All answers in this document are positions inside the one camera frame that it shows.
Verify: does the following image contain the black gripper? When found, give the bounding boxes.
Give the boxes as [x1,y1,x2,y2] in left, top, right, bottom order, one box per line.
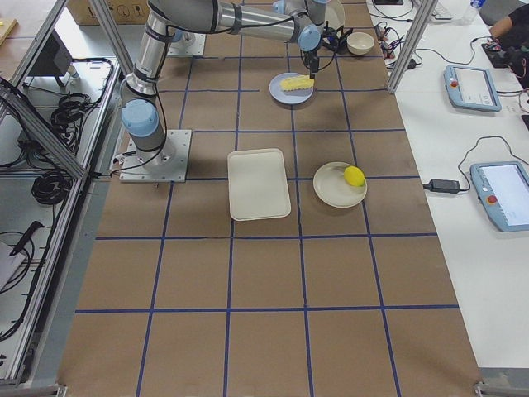
[303,44,321,79]

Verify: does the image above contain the yellow bread loaf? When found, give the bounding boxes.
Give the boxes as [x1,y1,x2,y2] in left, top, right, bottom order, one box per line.
[279,74,315,92]

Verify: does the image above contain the blue plate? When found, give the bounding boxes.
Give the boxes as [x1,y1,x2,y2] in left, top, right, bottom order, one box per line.
[269,73,314,105]

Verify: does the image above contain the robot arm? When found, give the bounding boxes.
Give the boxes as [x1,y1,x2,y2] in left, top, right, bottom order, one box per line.
[271,0,330,19]
[121,1,326,175]

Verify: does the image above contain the cream white plate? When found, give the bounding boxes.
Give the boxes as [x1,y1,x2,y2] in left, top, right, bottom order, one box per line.
[325,0,346,30]

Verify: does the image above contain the black dish rack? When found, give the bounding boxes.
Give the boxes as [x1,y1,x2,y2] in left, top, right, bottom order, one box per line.
[322,26,354,54]

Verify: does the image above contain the cream deep bowl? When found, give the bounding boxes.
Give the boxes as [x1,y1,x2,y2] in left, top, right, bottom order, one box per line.
[346,31,375,56]

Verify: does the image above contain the yellow lemon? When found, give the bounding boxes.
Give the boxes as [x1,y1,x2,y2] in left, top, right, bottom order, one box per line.
[343,165,366,187]

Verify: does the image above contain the white shallow bowl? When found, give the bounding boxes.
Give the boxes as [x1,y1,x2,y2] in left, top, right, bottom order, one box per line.
[313,162,367,208]

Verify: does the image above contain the white rectangular tray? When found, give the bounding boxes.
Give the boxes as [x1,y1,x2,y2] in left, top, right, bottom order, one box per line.
[227,148,291,222]

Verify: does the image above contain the far teach pendant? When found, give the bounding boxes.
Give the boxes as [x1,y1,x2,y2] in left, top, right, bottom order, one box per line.
[443,65,502,112]

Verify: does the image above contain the teach pendant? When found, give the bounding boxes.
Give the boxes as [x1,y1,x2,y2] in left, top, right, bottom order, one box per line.
[470,161,528,232]
[443,65,502,112]

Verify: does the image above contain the black power brick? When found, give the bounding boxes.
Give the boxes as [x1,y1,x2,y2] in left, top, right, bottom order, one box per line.
[422,179,461,194]

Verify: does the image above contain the cardboard box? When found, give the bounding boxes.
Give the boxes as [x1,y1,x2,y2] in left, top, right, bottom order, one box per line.
[67,0,150,26]

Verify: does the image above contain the person in black shirt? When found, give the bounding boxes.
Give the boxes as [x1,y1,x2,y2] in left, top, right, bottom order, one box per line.
[489,4,529,41]

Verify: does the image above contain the near teach pendant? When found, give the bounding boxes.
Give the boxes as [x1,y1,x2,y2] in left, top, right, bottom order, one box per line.
[470,161,528,232]

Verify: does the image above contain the black monitor on floor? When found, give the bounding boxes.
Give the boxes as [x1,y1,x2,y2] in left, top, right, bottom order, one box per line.
[29,30,73,88]

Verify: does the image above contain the right aluminium frame post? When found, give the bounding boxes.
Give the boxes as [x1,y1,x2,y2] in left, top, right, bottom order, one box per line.
[387,0,436,93]

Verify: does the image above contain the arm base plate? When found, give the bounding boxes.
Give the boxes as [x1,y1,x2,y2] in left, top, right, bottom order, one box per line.
[167,31,206,57]
[119,129,192,183]

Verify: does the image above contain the coiled black cables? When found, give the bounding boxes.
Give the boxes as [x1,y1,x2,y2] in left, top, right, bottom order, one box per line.
[32,93,94,206]

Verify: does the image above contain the left aluminium frame rail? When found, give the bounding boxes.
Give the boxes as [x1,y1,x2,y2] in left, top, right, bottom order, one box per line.
[1,1,132,394]

